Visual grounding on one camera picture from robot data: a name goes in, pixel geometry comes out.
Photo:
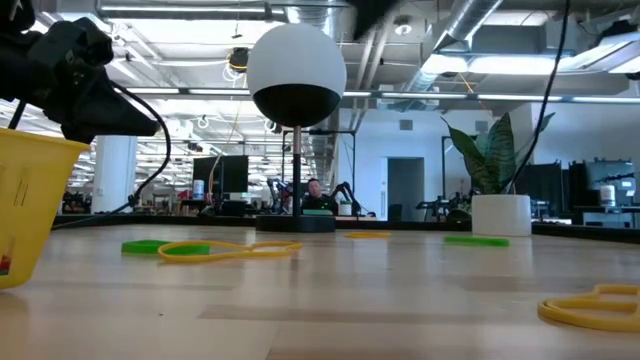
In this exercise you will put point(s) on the snake plant in white pot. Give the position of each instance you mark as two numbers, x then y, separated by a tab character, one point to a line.
500	215

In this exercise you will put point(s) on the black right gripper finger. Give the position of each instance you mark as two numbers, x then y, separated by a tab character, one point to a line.
372	12

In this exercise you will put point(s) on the black room partition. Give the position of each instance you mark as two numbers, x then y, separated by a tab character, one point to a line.
550	190

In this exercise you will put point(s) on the silver ceiling duct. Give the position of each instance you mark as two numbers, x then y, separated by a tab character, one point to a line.
465	20

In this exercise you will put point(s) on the yellow plastic bin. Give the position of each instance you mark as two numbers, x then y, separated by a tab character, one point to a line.
35	200

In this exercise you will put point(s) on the white room column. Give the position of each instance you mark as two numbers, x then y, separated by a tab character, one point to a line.
114	175

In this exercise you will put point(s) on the white canister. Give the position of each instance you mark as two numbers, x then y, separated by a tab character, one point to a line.
198	190
607	196

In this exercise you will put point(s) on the person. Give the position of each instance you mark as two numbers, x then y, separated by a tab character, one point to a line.
315	189

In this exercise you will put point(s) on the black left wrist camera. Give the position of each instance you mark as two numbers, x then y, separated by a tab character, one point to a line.
75	42

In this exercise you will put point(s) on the black monitor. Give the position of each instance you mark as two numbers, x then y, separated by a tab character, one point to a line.
230	175

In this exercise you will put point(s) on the grey door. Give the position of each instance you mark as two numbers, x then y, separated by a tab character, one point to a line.
406	190

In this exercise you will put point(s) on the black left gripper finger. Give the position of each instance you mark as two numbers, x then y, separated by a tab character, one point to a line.
110	120

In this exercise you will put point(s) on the black metal frame stand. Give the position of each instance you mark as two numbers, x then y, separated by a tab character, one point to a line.
330	132

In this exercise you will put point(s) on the black background robot arm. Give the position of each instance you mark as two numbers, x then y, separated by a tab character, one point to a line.
345	190

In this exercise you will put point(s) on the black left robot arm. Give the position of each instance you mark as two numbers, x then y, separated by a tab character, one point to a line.
15	12

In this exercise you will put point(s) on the green rubber band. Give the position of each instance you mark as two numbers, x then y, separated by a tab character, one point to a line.
142	247
480	241

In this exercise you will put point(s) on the white globe table lamp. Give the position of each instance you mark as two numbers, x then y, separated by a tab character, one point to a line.
295	55

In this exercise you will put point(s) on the black aluminium table frame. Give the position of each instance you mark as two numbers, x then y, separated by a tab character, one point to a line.
425	226

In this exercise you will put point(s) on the yellow rubber band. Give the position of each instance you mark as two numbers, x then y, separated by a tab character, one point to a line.
590	323
370	234
164	252

